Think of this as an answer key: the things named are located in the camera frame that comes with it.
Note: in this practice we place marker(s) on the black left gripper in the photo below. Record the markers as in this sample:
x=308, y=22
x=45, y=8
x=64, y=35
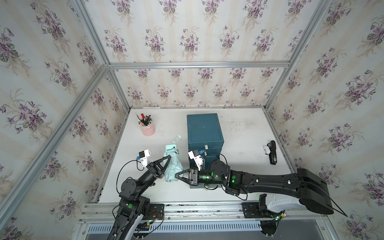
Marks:
x=155, y=171

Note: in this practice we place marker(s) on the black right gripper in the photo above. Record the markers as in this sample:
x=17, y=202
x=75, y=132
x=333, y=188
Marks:
x=192, y=172

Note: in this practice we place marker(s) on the teal drawer cabinet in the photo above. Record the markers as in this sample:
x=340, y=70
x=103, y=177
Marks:
x=206, y=138

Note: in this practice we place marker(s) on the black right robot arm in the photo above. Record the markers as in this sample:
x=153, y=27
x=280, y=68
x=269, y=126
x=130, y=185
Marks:
x=310, y=189

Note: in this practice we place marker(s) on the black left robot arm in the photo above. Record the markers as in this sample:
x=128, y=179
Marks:
x=131, y=191

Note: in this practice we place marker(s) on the pink pen holder cup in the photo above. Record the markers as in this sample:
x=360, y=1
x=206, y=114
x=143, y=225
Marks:
x=146, y=124

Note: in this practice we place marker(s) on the black stapler device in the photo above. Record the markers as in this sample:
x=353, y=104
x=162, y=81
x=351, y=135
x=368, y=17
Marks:
x=271, y=151

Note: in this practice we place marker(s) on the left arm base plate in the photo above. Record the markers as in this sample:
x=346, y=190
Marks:
x=150, y=212

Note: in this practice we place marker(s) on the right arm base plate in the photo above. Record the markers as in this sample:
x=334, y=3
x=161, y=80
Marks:
x=253, y=210

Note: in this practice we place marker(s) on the aluminium front rail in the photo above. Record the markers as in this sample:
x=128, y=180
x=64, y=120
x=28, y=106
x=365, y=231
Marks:
x=174, y=212

